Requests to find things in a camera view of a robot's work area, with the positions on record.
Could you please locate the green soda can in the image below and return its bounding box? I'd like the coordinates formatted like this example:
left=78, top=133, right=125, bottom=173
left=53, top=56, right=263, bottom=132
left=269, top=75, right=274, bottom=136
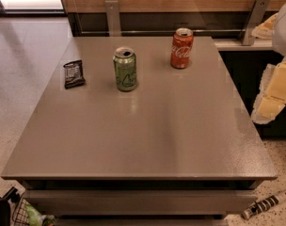
left=113, top=46, right=137, bottom=91

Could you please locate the grey drawer front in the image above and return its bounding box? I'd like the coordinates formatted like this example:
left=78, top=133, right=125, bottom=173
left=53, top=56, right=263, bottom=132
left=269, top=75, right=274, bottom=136
left=24, top=190, right=256, bottom=216

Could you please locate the red coke can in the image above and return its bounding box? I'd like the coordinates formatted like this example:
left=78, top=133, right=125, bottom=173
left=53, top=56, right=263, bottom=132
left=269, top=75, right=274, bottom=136
left=170, top=28, right=194, bottom=69

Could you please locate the black white striped object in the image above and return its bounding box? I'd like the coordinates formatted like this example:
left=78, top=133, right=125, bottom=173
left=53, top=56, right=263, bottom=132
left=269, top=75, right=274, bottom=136
left=242, top=190, right=286, bottom=220

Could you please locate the right metal bracket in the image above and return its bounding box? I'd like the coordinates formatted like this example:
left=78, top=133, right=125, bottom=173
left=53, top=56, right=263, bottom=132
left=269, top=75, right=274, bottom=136
left=241, top=0, right=271, bottom=46

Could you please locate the left metal bracket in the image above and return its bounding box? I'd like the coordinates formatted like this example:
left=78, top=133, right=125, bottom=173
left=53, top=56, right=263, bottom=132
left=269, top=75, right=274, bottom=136
left=105, top=0, right=121, bottom=37

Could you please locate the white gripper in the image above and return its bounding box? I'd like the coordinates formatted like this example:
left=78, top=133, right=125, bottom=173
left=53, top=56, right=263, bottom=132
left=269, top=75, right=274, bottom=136
left=251, top=3, right=286, bottom=124

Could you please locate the dark snack bar wrapper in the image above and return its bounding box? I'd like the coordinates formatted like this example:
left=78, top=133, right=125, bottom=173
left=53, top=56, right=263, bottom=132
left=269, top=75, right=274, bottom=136
left=63, top=60, right=86, bottom=89

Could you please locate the green bag in basket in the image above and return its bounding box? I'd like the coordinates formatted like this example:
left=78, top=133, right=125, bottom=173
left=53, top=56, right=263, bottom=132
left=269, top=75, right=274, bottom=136
left=25, top=204, right=55, bottom=226

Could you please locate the wire basket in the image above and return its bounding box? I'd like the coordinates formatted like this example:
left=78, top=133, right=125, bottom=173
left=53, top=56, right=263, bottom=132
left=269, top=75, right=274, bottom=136
left=11, top=198, right=29, bottom=226

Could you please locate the black object bottom left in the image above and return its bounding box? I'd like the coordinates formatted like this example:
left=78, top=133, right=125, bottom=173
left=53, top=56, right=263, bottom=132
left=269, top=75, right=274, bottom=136
left=0, top=186, right=21, bottom=226

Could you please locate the metal bracket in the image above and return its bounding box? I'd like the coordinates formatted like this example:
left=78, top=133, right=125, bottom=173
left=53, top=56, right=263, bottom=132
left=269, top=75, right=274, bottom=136
left=105, top=0, right=121, bottom=37
left=241, top=0, right=271, bottom=46

